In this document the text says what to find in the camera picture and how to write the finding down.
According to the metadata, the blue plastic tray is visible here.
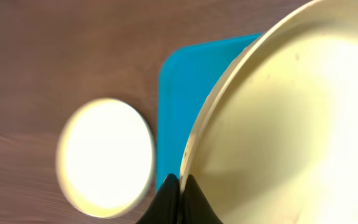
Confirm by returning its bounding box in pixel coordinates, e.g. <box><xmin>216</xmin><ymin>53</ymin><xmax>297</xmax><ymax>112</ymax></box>
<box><xmin>155</xmin><ymin>34</ymin><xmax>260</xmax><ymax>189</ymax></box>

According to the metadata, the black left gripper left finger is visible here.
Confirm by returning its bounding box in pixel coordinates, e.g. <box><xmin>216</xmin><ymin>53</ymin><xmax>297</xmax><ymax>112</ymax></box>
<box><xmin>136</xmin><ymin>174</ymin><xmax>180</xmax><ymax>224</ymax></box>

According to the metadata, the yellow plate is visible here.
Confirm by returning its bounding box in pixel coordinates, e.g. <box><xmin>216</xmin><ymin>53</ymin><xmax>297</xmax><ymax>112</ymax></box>
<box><xmin>55</xmin><ymin>98</ymin><xmax>155</xmax><ymax>218</ymax></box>
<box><xmin>180</xmin><ymin>0</ymin><xmax>358</xmax><ymax>223</ymax></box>

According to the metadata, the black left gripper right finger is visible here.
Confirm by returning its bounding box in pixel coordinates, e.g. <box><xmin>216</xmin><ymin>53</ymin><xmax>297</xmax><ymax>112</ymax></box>
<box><xmin>181</xmin><ymin>174</ymin><xmax>223</xmax><ymax>224</ymax></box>

